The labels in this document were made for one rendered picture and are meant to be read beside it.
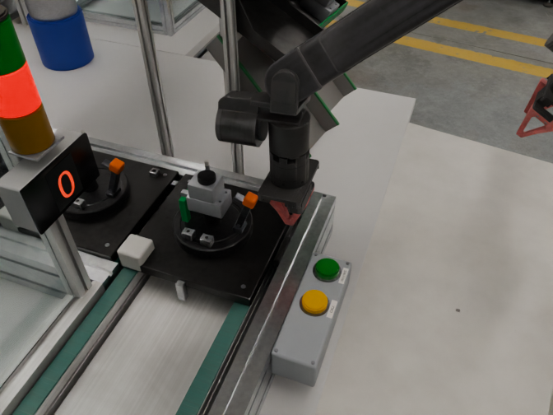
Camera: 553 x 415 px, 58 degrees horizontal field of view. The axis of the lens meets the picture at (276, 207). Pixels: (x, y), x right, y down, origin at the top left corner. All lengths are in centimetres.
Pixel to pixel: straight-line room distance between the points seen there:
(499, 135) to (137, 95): 209
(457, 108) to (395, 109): 176
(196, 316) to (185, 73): 91
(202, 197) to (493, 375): 55
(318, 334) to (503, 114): 259
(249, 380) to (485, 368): 40
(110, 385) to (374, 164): 76
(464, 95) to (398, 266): 238
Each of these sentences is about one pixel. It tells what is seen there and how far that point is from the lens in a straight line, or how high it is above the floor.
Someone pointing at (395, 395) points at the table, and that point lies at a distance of 86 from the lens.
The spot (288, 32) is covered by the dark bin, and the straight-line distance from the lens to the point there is 97.
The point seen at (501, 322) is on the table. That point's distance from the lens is 99.
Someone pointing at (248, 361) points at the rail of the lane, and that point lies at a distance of 76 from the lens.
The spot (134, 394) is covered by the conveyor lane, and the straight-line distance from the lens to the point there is 81.
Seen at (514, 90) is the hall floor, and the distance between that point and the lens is 349.
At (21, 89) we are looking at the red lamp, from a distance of 61.
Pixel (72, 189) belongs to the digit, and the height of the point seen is 119.
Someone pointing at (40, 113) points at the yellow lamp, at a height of 130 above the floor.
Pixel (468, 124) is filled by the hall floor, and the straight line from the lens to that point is 305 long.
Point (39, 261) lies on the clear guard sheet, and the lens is 78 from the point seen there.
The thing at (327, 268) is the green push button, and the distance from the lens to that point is 84.
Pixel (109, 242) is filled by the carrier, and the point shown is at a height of 97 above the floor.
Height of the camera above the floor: 162
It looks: 44 degrees down
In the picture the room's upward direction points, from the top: straight up
